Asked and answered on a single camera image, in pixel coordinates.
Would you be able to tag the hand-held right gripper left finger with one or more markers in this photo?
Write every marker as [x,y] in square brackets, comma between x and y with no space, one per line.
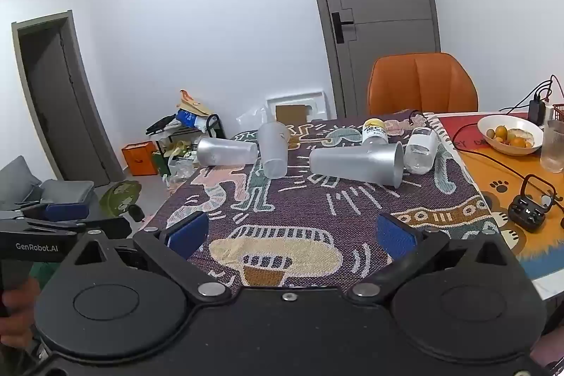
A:
[187,236]

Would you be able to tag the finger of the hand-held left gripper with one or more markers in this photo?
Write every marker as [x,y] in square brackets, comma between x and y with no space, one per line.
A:
[110,227]
[66,212]

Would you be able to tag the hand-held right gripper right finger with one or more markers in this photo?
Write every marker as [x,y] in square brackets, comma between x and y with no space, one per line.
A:
[396,236]

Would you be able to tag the large frosted plastic cup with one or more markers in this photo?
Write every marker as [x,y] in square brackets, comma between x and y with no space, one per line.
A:
[357,164]

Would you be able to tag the person's left hand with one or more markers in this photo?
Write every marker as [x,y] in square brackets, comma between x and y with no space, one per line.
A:
[15,310]

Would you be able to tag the green leaf-shaped mat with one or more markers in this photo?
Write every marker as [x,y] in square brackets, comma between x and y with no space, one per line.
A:
[115,197]

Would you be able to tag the grey sofa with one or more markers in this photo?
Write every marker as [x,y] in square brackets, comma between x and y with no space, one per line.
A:
[26,186]

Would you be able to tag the clear plastic bag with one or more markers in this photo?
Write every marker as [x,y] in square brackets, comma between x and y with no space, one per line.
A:
[179,168]

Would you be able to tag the orange box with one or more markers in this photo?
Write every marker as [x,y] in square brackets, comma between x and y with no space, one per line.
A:
[139,159]

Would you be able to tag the printed blanket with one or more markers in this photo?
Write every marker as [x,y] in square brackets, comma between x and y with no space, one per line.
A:
[308,204]

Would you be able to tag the yellow lid bottle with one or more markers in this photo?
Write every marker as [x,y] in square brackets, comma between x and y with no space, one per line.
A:
[374,133]

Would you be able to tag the dark brown door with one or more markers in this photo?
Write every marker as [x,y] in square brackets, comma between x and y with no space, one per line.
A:
[57,103]

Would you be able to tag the black metal rack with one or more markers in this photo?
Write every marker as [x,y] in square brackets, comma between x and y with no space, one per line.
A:
[216,125]

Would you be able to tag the blue and white bag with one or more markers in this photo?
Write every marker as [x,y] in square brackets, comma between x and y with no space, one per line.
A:
[189,119]

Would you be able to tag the orange cartoon table mat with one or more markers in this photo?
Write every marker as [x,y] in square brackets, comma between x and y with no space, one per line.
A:
[493,169]

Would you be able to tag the white fruit bowl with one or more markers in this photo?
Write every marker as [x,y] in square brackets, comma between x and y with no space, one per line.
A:
[489,144]

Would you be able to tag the black open case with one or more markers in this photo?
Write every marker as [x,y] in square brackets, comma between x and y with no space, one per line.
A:
[526,213]

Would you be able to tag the tan paper bag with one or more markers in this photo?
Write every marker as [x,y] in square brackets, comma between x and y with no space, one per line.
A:
[192,103]

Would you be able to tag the small orange fruit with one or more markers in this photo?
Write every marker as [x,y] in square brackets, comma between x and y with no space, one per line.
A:
[518,142]
[500,133]

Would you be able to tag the orange chair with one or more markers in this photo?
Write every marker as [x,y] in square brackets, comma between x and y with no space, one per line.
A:
[423,85]

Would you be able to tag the white foam packaging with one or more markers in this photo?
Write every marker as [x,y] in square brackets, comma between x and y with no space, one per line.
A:
[273,105]

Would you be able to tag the brown cardboard piece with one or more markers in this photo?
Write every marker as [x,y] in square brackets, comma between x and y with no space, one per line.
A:
[291,115]

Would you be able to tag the ribbed clear glass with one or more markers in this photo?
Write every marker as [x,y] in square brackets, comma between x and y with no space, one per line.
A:
[553,149]

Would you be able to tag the black power adapter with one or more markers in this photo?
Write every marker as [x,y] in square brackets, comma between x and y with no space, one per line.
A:
[536,110]

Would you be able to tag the red basket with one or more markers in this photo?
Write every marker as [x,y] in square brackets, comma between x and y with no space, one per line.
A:
[559,114]

